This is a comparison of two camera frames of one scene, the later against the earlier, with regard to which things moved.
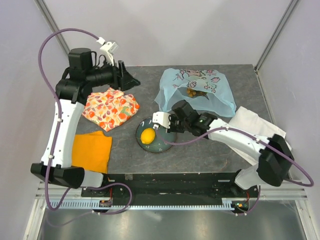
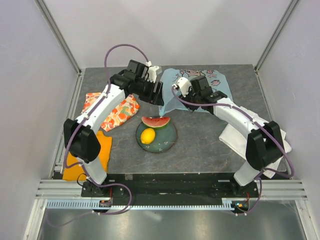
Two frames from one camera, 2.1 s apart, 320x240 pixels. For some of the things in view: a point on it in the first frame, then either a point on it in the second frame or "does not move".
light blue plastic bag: [206, 90] does not move
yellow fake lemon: [147, 136] does not move
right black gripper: [172, 129] -> [192, 107]
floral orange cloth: [110, 108] does not move
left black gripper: [122, 80] -> [156, 98]
